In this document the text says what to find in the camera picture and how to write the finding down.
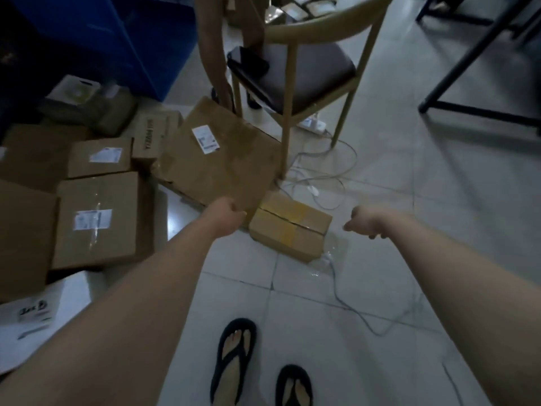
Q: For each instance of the person's left hand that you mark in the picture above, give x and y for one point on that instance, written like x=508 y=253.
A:
x=224 y=217

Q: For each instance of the person's right hand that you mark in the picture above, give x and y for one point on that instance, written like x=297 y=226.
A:
x=370 y=218

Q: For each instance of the person's left thumb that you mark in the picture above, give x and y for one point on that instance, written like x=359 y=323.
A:
x=238 y=214

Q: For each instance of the person's right fingers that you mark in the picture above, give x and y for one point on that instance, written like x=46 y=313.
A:
x=359 y=227

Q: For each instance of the large cardboard box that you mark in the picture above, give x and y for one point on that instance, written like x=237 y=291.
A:
x=215 y=160

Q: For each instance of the person's left forearm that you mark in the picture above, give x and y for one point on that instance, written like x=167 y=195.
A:
x=126 y=317

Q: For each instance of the person's right forearm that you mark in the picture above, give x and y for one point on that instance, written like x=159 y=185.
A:
x=473 y=300

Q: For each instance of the clear plastic wrap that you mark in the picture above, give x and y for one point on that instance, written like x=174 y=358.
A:
x=334 y=253

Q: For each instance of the small yellow-taped cardboard box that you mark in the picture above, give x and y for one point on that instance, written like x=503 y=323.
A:
x=289 y=226

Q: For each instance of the white power strip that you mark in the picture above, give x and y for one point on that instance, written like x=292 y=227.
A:
x=312 y=123

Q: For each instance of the cardboard box with black print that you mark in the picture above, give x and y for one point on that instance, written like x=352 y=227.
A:
x=152 y=137

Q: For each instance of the medium labelled cardboard box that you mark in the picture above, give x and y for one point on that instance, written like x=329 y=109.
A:
x=99 y=221

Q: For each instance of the small labelled cardboard box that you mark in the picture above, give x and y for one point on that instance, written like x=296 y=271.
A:
x=99 y=158

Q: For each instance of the black flip-flop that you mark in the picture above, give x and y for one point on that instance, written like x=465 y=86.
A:
x=281 y=388
x=223 y=367

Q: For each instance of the black phone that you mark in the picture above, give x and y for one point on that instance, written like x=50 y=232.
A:
x=248 y=61

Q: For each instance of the tan chair with dark seat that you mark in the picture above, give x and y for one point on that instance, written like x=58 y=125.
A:
x=308 y=76

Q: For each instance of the person's left foot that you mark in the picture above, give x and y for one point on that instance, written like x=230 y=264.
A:
x=232 y=376

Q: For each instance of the person's foot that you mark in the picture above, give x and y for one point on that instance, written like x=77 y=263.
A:
x=232 y=376
x=295 y=397

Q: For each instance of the brown padded parcel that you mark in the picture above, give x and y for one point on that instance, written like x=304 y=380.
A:
x=101 y=112

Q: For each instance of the person's right foot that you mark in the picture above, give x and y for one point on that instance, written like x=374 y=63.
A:
x=295 y=397

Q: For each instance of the white box with round window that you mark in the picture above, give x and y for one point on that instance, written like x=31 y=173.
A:
x=74 y=90

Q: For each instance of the blue plastic crate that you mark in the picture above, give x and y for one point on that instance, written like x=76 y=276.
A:
x=126 y=33

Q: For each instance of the plain cardboard box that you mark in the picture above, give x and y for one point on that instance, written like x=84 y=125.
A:
x=23 y=240
x=34 y=156

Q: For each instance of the pile of white packets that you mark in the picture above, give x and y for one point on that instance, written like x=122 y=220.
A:
x=304 y=6

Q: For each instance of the white printed paper bag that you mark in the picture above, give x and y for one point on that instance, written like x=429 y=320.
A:
x=38 y=321

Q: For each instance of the black metal table frame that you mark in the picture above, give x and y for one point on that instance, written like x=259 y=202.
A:
x=473 y=50

